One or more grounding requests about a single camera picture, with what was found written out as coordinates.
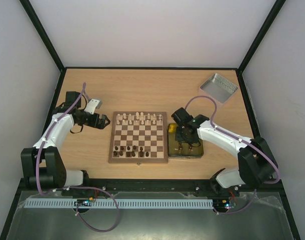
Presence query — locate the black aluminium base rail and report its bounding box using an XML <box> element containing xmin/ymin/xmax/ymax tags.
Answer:
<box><xmin>16</xmin><ymin>178</ymin><xmax>285</xmax><ymax>199</ymax></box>

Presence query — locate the black frame post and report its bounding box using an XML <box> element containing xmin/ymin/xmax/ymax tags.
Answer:
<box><xmin>19</xmin><ymin>0</ymin><xmax>65</xmax><ymax>72</ymax></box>
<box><xmin>238</xmin><ymin>0</ymin><xmax>286</xmax><ymax>72</ymax></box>

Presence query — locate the gold tin box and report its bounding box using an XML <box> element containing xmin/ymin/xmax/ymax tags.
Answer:
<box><xmin>167</xmin><ymin>123</ymin><xmax>204</xmax><ymax>159</ymax></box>

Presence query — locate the black frame post right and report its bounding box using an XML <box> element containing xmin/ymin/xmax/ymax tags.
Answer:
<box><xmin>238</xmin><ymin>0</ymin><xmax>286</xmax><ymax>72</ymax></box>

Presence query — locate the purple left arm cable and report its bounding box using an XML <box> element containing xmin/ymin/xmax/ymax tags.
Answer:
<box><xmin>35</xmin><ymin>81</ymin><xmax>121</xmax><ymax>232</ymax></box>

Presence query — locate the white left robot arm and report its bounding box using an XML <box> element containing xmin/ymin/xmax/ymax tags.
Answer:
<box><xmin>20</xmin><ymin>91</ymin><xmax>110</xmax><ymax>195</ymax></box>

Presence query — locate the silver tin lid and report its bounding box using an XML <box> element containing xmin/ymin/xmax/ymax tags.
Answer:
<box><xmin>198</xmin><ymin>73</ymin><xmax>239</xmax><ymax>108</ymax></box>

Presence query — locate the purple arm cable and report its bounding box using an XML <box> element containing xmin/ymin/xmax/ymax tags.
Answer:
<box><xmin>185</xmin><ymin>95</ymin><xmax>281</xmax><ymax>216</ymax></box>
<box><xmin>35</xmin><ymin>81</ymin><xmax>121</xmax><ymax>232</ymax></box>

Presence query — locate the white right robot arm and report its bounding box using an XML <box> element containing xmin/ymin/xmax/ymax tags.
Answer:
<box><xmin>171</xmin><ymin>107</ymin><xmax>281</xmax><ymax>196</ymax></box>

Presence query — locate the black frame post left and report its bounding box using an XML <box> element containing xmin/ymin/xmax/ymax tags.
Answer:
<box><xmin>19</xmin><ymin>0</ymin><xmax>65</xmax><ymax>72</ymax></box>

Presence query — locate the wooden chess board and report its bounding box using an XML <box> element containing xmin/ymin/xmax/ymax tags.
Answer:
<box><xmin>108</xmin><ymin>111</ymin><xmax>168</xmax><ymax>165</ymax></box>

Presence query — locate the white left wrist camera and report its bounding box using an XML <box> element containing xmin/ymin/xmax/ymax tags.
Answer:
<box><xmin>84</xmin><ymin>98</ymin><xmax>103</xmax><ymax>114</ymax></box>

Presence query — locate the white slotted cable duct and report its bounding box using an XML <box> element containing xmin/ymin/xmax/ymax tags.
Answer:
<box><xmin>23</xmin><ymin>198</ymin><xmax>213</xmax><ymax>210</ymax></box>

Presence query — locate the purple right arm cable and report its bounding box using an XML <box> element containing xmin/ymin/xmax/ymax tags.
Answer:
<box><xmin>185</xmin><ymin>95</ymin><xmax>281</xmax><ymax>216</ymax></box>

